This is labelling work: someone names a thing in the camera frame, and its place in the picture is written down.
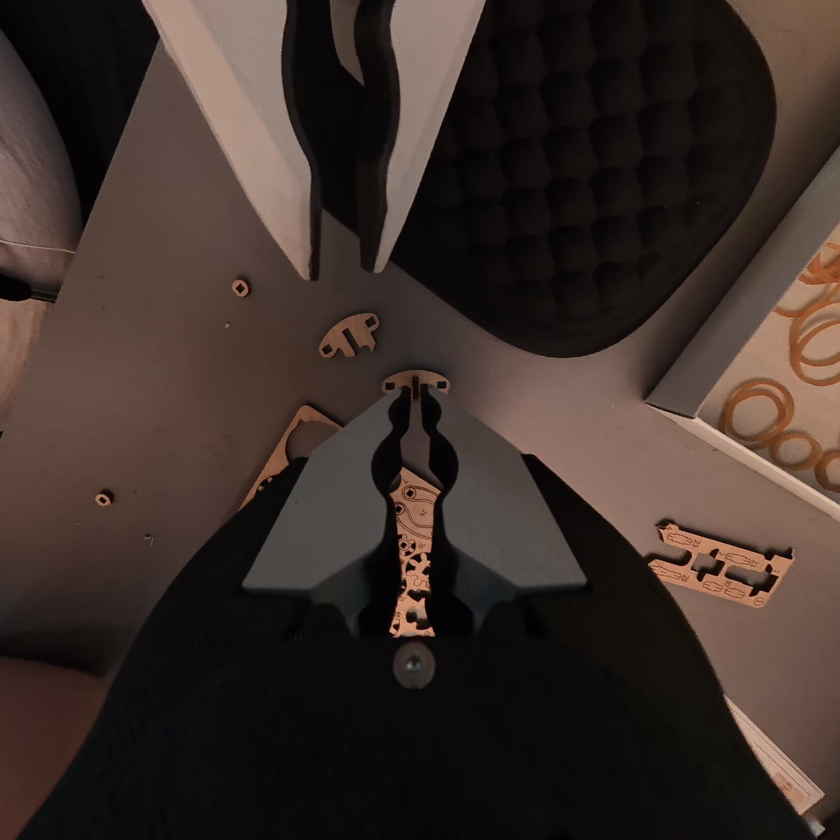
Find printed instruction booklet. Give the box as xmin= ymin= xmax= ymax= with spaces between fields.
xmin=725 ymin=699 xmax=828 ymax=824

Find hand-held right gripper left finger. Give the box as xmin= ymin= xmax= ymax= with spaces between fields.
xmin=243 ymin=387 xmax=421 ymax=636

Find large plywood parts sheet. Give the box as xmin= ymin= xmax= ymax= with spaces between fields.
xmin=239 ymin=405 xmax=460 ymax=639

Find white cardboard tray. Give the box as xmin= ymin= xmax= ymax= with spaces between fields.
xmin=645 ymin=147 xmax=840 ymax=506

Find black padded wrist rest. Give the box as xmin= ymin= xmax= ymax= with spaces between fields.
xmin=387 ymin=0 xmax=778 ymax=358

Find wooden rings in tray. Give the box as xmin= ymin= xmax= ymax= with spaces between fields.
xmin=718 ymin=243 xmax=840 ymax=490

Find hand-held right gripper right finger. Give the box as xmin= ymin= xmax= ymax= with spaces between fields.
xmin=419 ymin=387 xmax=586 ymax=636

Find curved wooden model part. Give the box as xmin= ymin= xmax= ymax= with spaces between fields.
xmin=382 ymin=369 xmax=452 ymax=396
xmin=318 ymin=311 xmax=382 ymax=358

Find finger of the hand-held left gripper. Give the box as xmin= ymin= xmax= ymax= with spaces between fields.
xmin=141 ymin=0 xmax=322 ymax=282
xmin=356 ymin=0 xmax=488 ymax=273

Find small plywood frame offcut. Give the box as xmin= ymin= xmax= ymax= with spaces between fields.
xmin=646 ymin=520 xmax=795 ymax=609

